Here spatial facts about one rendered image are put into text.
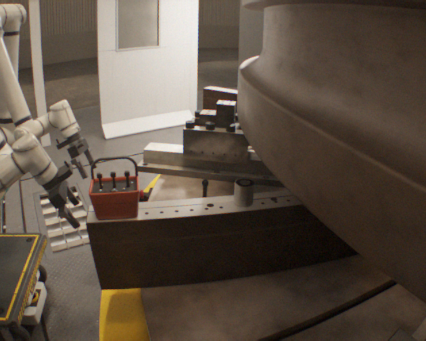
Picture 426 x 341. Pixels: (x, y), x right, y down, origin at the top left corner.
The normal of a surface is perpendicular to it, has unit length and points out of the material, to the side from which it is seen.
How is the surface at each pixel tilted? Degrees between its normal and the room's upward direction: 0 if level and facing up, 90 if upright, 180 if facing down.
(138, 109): 90
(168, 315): 0
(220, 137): 90
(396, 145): 44
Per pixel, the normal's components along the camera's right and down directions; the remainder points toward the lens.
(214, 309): 0.01, -0.90
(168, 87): 0.51, 0.39
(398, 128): -0.80, -0.28
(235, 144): -0.21, 0.43
